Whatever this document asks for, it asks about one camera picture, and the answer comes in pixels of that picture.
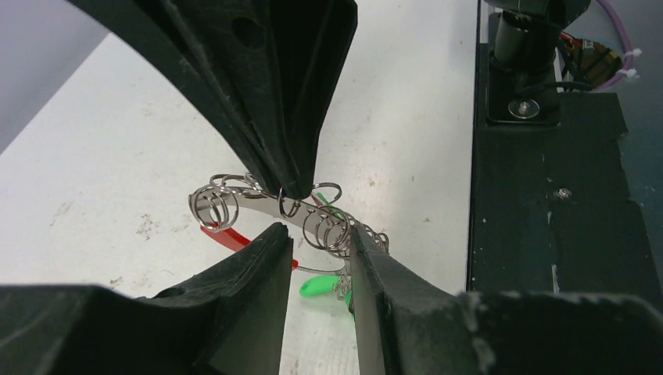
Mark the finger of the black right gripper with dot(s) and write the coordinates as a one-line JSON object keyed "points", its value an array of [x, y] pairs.
{"points": [[262, 73]]}

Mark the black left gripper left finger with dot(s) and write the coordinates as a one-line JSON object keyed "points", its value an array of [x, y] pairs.
{"points": [[228, 319]]}

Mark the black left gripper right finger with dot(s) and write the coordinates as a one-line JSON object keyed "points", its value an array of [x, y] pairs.
{"points": [[405, 325]]}

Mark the key with green tag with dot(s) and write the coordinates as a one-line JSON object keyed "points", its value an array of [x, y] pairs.
{"points": [[348, 299], [328, 204], [320, 285]]}

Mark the metal keyring with red grip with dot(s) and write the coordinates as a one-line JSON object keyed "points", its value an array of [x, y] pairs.
{"points": [[217, 204]]}

